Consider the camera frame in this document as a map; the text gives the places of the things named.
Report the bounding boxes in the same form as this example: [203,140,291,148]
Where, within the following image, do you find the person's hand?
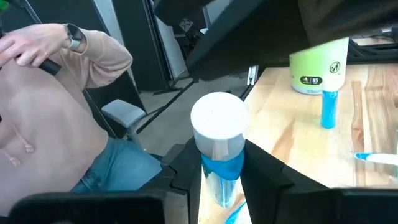
[0,23,72,68]

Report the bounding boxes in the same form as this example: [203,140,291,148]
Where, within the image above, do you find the black leader arm handle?
[15,52,62,77]

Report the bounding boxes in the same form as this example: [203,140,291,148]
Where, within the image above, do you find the green canister white lid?
[289,37,350,96]

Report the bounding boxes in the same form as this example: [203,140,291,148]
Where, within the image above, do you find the silver table bracket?
[247,64,260,86]

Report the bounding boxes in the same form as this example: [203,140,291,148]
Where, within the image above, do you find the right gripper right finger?
[240,139,343,224]

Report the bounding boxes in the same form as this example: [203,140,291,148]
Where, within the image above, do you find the office chair grey armrest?
[81,71,147,150]

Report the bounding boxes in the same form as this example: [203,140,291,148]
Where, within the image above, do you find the person's wristwatch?
[63,23,85,51]

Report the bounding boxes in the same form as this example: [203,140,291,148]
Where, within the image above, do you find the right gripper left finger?
[139,136,203,224]

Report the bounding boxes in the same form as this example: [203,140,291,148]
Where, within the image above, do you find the person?
[0,23,163,216]

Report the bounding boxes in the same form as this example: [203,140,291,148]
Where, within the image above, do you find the black cabinet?
[27,0,175,93]

